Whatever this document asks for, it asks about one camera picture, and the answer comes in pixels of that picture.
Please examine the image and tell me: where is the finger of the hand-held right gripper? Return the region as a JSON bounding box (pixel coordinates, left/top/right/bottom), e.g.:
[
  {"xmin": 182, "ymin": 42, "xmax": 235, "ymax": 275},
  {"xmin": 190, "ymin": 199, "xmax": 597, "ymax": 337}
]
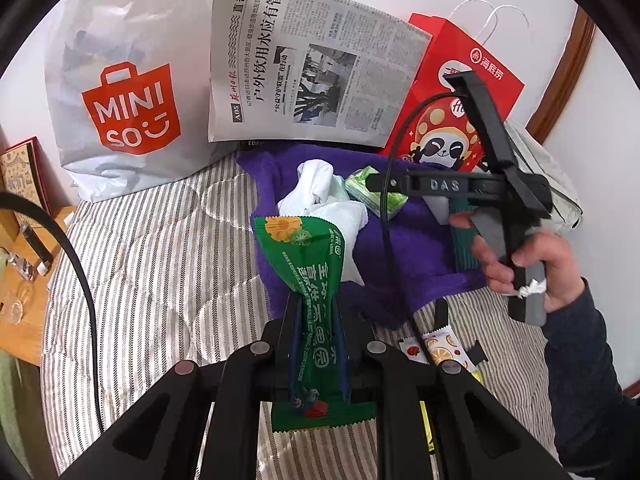
[{"xmin": 366, "ymin": 171, "xmax": 427, "ymax": 197}]

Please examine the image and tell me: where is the person's right forearm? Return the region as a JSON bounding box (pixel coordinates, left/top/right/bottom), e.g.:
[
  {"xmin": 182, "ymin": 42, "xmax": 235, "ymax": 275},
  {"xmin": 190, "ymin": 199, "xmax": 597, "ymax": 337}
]
[{"xmin": 542, "ymin": 280, "xmax": 626, "ymax": 476}]

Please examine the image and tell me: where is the patterned book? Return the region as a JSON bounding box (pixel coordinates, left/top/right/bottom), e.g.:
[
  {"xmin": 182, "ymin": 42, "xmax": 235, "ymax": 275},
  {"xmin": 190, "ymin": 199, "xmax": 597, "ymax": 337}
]
[{"xmin": 0, "ymin": 136, "xmax": 53, "ymax": 216}]

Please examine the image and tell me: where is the person's right hand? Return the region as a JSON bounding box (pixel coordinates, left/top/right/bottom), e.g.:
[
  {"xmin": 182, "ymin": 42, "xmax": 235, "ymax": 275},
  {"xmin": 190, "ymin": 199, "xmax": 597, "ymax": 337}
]
[{"xmin": 447, "ymin": 211, "xmax": 586, "ymax": 314}]

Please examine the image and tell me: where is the green tissue pack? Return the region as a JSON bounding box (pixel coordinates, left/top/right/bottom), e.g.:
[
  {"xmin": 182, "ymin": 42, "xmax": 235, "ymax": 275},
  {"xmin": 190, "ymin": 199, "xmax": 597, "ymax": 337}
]
[{"xmin": 344, "ymin": 166, "xmax": 403, "ymax": 217}]

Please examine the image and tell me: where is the white waist bag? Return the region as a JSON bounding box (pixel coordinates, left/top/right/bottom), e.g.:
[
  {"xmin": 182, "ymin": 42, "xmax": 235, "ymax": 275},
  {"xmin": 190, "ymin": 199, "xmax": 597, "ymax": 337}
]
[{"xmin": 505, "ymin": 122, "xmax": 585, "ymax": 233}]

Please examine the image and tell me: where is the wooden door frame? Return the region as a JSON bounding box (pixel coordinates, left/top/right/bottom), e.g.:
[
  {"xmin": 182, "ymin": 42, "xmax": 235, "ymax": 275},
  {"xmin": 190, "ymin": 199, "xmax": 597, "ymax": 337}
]
[{"xmin": 527, "ymin": 5, "xmax": 597, "ymax": 146}]

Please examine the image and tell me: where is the white sponge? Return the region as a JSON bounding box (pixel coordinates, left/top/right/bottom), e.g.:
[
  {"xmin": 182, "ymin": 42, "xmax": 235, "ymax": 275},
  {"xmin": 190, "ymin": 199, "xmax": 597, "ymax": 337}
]
[{"xmin": 426, "ymin": 196, "xmax": 452, "ymax": 226}]

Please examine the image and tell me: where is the white cloth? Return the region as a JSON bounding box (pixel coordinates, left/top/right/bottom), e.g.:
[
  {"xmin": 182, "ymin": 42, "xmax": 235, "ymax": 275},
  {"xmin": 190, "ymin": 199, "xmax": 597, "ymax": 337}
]
[{"xmin": 277, "ymin": 159, "xmax": 370, "ymax": 286}]

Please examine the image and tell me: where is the green blanket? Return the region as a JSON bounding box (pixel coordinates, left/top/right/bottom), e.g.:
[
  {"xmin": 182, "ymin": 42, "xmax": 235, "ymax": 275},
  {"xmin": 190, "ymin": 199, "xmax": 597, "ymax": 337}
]
[{"xmin": 0, "ymin": 350, "xmax": 46, "ymax": 441}]

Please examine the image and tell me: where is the newspaper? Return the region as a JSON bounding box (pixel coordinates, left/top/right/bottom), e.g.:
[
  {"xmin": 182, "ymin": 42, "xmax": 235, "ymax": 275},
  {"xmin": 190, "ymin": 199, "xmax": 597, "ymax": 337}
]
[{"xmin": 207, "ymin": 0, "xmax": 433, "ymax": 150}]

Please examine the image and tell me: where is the black box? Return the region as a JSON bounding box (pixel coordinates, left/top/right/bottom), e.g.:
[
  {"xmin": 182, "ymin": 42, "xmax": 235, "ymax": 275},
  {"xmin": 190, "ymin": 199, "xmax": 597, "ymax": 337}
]
[{"xmin": 239, "ymin": 139, "xmax": 321, "ymax": 152}]

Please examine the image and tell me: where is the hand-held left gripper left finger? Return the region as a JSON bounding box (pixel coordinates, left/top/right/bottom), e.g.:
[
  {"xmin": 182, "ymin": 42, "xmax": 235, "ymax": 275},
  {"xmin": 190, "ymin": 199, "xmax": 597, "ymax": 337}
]
[{"xmin": 60, "ymin": 292, "xmax": 306, "ymax": 480}]

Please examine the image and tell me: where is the red paper bag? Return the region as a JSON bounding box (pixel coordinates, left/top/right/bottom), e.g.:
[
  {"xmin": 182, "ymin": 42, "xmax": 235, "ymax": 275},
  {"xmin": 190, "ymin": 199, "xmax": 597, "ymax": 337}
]
[{"xmin": 377, "ymin": 0, "xmax": 531, "ymax": 171}]

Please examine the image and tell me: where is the purple towel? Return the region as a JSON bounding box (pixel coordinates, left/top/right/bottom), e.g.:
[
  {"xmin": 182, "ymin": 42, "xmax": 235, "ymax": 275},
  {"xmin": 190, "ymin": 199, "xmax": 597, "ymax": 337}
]
[{"xmin": 235, "ymin": 142, "xmax": 488, "ymax": 331}]

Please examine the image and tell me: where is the small glass bottle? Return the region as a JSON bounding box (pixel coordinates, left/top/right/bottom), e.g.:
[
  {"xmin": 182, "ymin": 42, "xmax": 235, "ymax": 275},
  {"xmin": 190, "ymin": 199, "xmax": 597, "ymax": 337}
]
[{"xmin": 7, "ymin": 252, "xmax": 36, "ymax": 281}]

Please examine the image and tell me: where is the black stick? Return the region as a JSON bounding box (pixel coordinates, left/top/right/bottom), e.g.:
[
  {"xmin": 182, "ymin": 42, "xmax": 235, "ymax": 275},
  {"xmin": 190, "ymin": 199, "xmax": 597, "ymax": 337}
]
[{"xmin": 20, "ymin": 223, "xmax": 53, "ymax": 276}]

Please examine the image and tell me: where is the teal ribbed cloth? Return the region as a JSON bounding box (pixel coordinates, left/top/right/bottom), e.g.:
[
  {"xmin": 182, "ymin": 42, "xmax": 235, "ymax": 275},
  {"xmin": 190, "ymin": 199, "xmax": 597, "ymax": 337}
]
[{"xmin": 450, "ymin": 195, "xmax": 489, "ymax": 273}]

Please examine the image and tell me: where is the wooden nightstand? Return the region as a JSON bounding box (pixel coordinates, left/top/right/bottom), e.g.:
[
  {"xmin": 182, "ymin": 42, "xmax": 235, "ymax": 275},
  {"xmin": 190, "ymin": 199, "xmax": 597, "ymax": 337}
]
[{"xmin": 0, "ymin": 205, "xmax": 76, "ymax": 366}]

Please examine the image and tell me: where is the fruit print packet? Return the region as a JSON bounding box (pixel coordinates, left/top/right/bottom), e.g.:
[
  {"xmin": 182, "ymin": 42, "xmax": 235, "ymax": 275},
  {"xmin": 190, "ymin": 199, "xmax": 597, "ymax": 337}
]
[{"xmin": 400, "ymin": 327, "xmax": 478, "ymax": 368}]

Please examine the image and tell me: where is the pale green cloth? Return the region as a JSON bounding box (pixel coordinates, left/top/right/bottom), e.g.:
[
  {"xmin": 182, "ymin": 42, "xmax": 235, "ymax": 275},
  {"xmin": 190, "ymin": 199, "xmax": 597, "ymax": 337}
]
[{"xmin": 325, "ymin": 175, "xmax": 352, "ymax": 202}]

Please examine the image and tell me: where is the drinking glass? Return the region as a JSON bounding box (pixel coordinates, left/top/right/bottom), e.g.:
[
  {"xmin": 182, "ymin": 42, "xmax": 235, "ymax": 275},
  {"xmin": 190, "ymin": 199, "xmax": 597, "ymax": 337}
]
[{"xmin": 0, "ymin": 280, "xmax": 31, "ymax": 326}]

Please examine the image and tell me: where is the white plastic shopping bag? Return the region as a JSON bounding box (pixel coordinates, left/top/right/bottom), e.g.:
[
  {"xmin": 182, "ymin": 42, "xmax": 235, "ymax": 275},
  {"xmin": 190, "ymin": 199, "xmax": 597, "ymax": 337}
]
[{"xmin": 44, "ymin": 0, "xmax": 236, "ymax": 204}]

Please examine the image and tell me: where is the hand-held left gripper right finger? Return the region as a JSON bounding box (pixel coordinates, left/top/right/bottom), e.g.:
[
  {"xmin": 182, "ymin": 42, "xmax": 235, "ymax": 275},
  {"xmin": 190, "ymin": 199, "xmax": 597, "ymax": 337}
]
[{"xmin": 330, "ymin": 300, "xmax": 576, "ymax": 480}]

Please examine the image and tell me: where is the yellow pouch with black straps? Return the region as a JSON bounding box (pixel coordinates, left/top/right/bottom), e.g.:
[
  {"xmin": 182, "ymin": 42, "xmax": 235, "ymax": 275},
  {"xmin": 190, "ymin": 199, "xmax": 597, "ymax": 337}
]
[{"xmin": 417, "ymin": 299, "xmax": 490, "ymax": 456}]

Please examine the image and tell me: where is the green snack packet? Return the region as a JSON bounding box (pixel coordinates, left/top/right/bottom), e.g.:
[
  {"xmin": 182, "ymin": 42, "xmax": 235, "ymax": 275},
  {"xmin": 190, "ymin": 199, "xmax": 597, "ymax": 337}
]
[{"xmin": 251, "ymin": 215, "xmax": 377, "ymax": 433}]

